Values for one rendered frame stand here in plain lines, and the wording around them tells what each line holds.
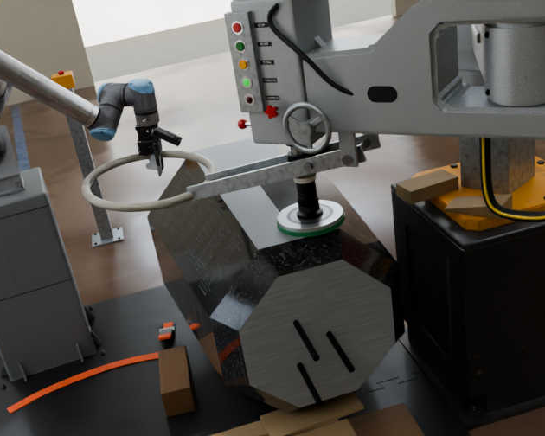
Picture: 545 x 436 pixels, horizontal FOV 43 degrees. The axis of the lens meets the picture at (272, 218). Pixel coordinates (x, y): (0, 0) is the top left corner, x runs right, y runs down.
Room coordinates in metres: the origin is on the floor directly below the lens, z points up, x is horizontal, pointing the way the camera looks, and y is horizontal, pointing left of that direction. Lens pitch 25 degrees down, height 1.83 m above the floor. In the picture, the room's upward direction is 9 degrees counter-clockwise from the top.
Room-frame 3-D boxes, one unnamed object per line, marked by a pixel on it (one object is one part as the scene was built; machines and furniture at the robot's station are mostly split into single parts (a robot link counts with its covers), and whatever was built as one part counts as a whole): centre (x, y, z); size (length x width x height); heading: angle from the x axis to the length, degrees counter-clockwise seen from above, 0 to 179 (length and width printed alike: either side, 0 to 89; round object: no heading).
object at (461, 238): (2.26, -0.83, 0.37); 0.66 x 0.66 x 0.74; 10
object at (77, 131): (4.07, 1.08, 0.54); 0.20 x 0.20 x 1.09; 10
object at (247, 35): (1.95, 0.00, 1.42); 0.08 x 0.03 x 0.28; 56
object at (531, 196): (2.26, -0.83, 0.76); 0.49 x 0.49 x 0.05; 10
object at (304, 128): (1.83, -0.15, 1.25); 0.15 x 0.10 x 0.15; 56
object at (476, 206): (2.07, -0.69, 0.80); 0.20 x 0.10 x 0.05; 50
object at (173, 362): (2.36, 0.51, 0.07); 0.30 x 0.12 x 0.12; 7
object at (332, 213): (2.00, -0.12, 0.89); 0.21 x 0.21 x 0.01
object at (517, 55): (1.63, -0.67, 1.39); 0.19 x 0.19 x 0.20
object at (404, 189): (2.26, -0.57, 0.81); 0.20 x 0.10 x 0.05; 108
